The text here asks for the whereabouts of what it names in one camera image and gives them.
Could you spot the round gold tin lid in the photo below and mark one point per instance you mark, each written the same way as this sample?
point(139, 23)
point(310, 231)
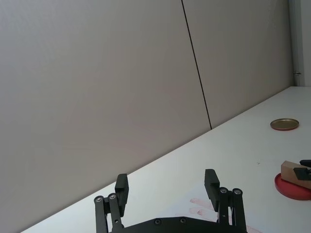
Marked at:
point(284, 123)

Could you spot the white post with metal latch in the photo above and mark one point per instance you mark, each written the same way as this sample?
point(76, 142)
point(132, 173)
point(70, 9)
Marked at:
point(297, 36)

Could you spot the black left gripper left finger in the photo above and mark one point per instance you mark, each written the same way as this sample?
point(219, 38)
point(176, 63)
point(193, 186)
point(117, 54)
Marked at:
point(119, 184)

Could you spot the round red lid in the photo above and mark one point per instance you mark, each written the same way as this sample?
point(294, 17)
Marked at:
point(289, 190)

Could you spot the brown cardboard block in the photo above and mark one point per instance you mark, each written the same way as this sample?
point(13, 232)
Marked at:
point(288, 172)

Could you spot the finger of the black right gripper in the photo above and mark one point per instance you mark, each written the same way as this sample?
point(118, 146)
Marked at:
point(302, 173)
point(306, 162)

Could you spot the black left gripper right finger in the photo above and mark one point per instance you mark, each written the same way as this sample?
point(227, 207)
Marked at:
point(211, 184)

